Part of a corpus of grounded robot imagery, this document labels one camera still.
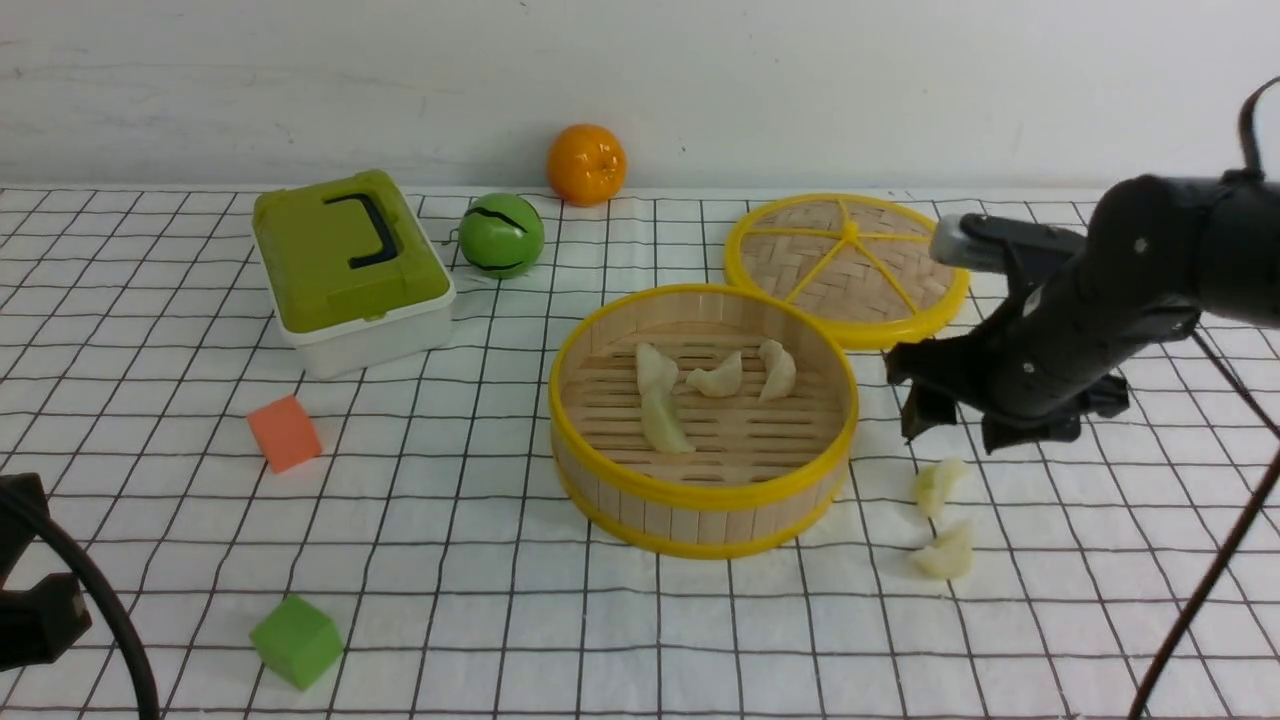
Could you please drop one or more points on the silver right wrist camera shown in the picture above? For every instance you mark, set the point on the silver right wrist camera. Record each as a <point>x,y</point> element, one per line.
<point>985,243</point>

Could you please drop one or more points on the green toy melon ball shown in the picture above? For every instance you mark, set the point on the green toy melon ball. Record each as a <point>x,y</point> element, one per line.
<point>501,234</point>

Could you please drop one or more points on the bamboo steamer tray yellow rim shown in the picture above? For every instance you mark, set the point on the bamboo steamer tray yellow rim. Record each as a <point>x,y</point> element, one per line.
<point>761,472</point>

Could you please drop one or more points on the orange foam cube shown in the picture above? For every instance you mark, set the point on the orange foam cube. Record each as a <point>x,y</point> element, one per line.
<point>285,434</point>

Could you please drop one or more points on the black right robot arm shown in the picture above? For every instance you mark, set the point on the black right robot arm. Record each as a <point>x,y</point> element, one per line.
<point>1158,253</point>

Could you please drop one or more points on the green foam cube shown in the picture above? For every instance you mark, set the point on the green foam cube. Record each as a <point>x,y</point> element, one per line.
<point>297,642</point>

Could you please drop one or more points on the orange toy fruit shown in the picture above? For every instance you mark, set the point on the orange toy fruit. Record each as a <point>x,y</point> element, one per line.
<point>586,165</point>

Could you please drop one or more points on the green lid white box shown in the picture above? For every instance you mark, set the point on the green lid white box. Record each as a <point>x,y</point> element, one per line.
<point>355,281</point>

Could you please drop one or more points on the bamboo steamer lid yellow rim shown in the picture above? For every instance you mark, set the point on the bamboo steamer lid yellow rim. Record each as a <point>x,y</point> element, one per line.
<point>860,267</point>

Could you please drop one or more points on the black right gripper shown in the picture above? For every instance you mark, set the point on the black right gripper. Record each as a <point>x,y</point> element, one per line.
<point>1046,358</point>

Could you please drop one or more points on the white dumpling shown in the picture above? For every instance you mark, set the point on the white dumpling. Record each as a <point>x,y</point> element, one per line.
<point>655,372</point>
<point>780,371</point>
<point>723,381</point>

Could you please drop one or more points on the pale dumpling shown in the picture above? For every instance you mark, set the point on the pale dumpling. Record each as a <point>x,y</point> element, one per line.
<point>933,485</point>
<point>660,424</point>
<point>949,556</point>

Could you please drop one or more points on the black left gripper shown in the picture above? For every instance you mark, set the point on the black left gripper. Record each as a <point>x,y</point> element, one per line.
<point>42,622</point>

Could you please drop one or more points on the white checkered tablecloth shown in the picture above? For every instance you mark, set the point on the white checkered tablecloth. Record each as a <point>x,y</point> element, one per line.
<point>138,336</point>

